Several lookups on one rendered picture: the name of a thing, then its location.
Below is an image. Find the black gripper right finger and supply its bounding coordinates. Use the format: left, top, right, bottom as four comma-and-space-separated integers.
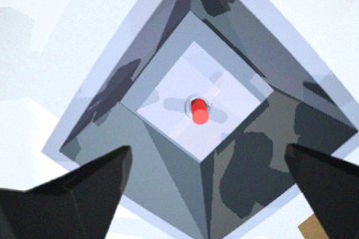
284, 143, 359, 239

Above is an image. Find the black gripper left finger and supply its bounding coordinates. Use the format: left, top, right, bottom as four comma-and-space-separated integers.
0, 145, 133, 239

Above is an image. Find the red peg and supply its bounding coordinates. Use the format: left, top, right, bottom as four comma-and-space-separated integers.
191, 99, 208, 124

